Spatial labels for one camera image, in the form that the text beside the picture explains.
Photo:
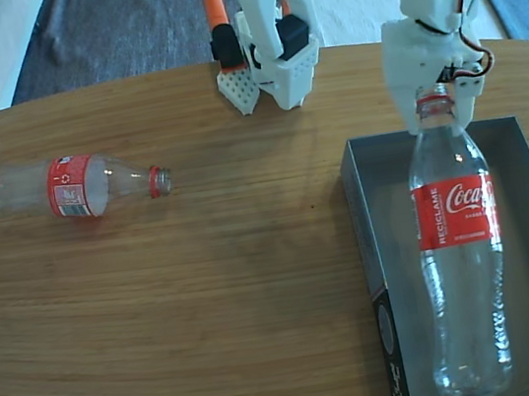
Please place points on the clear bottle red printed label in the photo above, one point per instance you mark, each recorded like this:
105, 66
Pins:
69, 187

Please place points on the clear bottle Coca-Cola script label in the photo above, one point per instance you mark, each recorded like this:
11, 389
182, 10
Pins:
463, 278

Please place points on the white rug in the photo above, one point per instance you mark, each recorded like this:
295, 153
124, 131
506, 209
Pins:
351, 11

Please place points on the grey cardboard box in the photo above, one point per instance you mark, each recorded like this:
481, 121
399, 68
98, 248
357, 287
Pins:
394, 263

